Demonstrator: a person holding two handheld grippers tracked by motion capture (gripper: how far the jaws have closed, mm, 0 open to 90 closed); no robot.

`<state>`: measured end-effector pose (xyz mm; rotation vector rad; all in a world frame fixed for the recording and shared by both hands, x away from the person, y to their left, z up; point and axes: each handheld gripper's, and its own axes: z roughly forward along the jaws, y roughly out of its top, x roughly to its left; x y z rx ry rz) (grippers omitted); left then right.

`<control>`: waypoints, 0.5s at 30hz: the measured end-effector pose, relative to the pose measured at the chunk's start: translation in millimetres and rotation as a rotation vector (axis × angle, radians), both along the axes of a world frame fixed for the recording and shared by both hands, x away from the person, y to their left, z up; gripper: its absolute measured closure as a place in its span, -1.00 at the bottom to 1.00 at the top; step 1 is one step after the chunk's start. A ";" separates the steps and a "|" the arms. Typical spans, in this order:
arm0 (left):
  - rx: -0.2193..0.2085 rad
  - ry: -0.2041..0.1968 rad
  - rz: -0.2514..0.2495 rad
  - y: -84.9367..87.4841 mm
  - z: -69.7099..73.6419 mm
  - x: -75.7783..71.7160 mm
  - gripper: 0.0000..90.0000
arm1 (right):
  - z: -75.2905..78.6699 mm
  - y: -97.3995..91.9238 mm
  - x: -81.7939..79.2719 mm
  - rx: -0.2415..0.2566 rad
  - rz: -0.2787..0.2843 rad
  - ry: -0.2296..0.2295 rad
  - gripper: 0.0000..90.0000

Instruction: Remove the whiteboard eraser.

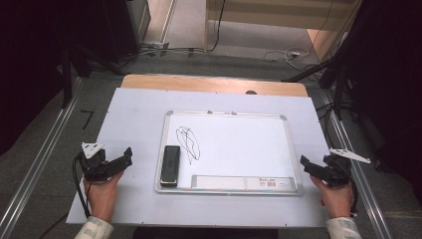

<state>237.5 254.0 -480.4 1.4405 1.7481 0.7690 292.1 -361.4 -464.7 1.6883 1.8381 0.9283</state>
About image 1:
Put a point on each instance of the person's right hand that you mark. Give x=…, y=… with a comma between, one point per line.
x=335, y=199

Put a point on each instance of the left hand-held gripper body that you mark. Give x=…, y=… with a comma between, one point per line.
x=93, y=162

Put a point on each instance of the person's left hand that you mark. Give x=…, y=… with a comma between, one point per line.
x=103, y=195

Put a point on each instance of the black stand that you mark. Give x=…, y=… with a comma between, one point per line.
x=335, y=79
x=68, y=76

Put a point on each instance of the light wooden cabinet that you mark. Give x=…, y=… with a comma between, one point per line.
x=282, y=15

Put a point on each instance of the metal floor rail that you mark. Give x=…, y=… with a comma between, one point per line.
x=36, y=166
x=361, y=179

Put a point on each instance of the metal-framed whiteboard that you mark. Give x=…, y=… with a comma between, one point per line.
x=239, y=146

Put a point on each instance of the black whiteboard eraser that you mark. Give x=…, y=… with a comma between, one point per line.
x=170, y=165

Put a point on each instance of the wooden table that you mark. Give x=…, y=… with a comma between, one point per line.
x=199, y=83

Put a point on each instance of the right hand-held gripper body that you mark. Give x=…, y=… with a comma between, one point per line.
x=340, y=167

